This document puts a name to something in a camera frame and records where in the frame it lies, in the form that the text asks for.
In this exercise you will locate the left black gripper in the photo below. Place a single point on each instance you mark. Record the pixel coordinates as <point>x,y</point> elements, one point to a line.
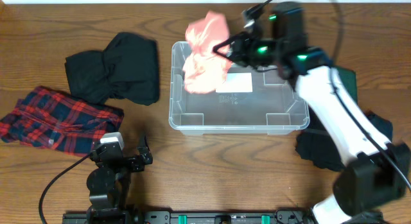
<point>129,162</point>

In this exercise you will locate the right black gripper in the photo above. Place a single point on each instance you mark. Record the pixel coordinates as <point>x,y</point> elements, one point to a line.
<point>243,54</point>

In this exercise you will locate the pink coral garment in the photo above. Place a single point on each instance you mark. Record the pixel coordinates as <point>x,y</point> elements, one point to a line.
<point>204,70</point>

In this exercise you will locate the black drawstring garment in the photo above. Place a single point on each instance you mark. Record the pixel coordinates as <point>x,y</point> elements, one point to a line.
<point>128,68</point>

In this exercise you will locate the red navy plaid shirt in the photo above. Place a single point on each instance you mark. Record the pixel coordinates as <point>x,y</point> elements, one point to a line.
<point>57,121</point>

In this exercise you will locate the dark green drawstring garment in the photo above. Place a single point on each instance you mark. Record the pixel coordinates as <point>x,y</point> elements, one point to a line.
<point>348,79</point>

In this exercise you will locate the navy garment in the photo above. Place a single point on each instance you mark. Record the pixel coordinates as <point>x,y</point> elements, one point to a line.
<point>380,129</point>

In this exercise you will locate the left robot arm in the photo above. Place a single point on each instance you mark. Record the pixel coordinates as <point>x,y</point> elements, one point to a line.
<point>108,185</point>

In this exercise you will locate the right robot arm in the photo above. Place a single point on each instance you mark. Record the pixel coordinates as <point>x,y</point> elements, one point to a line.
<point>376,171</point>

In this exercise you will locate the white label in container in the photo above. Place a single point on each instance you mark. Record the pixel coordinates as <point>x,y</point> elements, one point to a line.
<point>236,83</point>

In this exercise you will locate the clear plastic storage container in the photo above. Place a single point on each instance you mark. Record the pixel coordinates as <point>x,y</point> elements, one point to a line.
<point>271,108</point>

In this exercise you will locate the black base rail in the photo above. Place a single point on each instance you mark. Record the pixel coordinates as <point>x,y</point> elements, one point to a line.
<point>165,217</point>

